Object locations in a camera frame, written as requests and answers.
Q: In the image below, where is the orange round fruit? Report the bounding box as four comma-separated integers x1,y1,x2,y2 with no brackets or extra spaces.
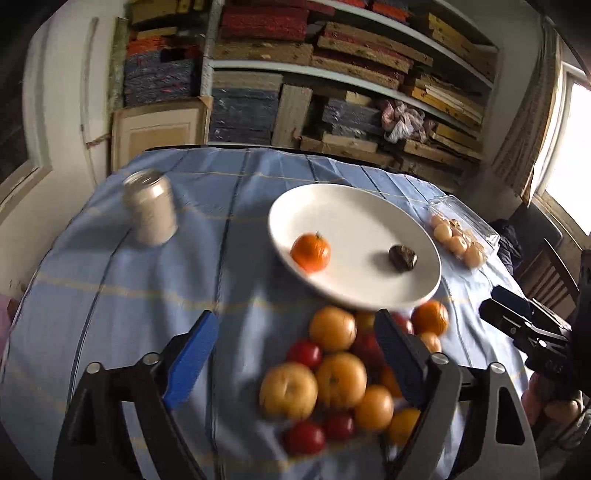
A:
315,352,368,411

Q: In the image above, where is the large yellow pear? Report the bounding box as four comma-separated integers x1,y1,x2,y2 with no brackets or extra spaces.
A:
259,362,318,421

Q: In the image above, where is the small red tomato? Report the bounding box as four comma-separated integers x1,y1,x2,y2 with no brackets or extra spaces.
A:
286,339,324,371

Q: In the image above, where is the orange tangerine with stem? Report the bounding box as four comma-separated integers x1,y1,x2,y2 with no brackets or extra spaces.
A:
290,232,332,273

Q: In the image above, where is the dark wooden chair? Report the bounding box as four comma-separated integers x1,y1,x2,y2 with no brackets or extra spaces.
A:
515,239,579,323

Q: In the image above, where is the clear plastic fruit box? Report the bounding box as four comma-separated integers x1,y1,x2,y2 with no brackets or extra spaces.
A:
429,195,500,270

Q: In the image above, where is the white oval plate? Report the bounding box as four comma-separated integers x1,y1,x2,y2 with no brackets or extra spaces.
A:
267,184,442,311

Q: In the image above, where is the beige drink can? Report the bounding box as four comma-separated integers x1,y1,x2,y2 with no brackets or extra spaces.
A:
123,169,177,247

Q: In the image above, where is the cardboard framed panel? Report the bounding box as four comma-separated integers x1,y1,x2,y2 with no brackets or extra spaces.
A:
110,96,213,172

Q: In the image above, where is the pink plastic bag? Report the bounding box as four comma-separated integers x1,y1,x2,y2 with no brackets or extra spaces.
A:
381,100,427,144

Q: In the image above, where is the white metal shelf unit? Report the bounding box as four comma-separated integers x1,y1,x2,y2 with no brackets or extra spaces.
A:
124,1,498,171

